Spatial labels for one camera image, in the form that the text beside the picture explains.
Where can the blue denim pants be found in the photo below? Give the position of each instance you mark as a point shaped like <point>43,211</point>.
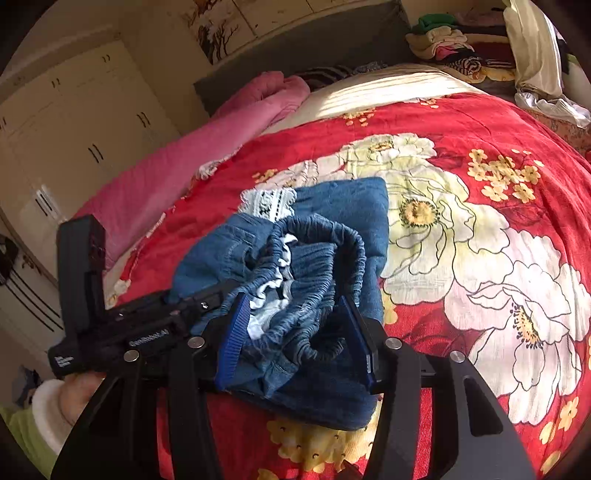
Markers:
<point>323,221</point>

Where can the white curtain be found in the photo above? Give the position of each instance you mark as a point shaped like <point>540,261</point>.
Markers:
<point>535,60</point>

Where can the cream wardrobe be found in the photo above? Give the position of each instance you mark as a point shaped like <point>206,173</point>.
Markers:
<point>78,124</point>

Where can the grey headboard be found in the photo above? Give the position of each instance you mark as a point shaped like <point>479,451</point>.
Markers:
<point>314,41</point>

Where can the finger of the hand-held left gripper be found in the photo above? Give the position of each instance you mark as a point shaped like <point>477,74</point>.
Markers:
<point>217,295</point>

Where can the wall poster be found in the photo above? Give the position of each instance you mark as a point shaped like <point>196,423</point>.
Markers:
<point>258,23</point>

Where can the pink quilt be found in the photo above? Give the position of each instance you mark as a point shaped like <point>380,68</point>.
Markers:
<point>184,157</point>

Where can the cream bed sheet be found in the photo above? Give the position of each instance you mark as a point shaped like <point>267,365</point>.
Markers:
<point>369,90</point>

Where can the red floral blanket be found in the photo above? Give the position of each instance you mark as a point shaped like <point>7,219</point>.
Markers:
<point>461,277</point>

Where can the person's left hand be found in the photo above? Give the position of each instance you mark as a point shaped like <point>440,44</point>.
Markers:
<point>81,397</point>

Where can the pile of folded clothes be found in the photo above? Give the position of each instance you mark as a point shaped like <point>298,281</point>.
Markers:
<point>457,41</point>

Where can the striped pillow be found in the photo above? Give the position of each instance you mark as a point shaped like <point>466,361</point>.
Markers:
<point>325,74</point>

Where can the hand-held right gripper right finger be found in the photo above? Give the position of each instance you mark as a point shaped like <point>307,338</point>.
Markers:
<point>360,341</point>

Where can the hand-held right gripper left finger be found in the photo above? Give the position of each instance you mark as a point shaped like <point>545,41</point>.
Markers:
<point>233,341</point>

